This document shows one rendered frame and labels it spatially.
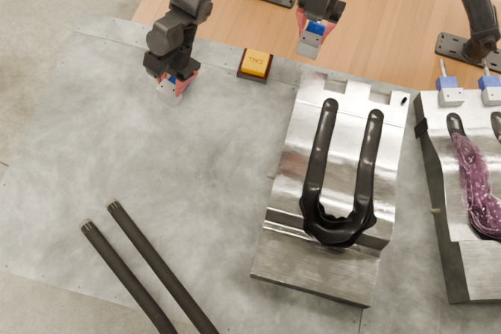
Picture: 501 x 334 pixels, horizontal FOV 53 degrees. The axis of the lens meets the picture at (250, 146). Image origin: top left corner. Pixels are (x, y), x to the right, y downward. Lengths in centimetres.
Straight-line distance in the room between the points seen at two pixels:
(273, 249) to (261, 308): 13
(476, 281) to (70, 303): 143
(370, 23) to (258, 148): 49
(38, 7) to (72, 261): 162
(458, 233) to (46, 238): 92
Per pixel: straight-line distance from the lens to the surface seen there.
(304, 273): 111
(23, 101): 237
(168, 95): 125
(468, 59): 146
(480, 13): 131
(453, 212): 120
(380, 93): 127
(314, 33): 122
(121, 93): 133
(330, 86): 126
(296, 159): 113
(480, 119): 134
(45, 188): 129
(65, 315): 205
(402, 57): 143
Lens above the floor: 195
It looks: 68 degrees down
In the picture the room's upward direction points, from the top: 3 degrees clockwise
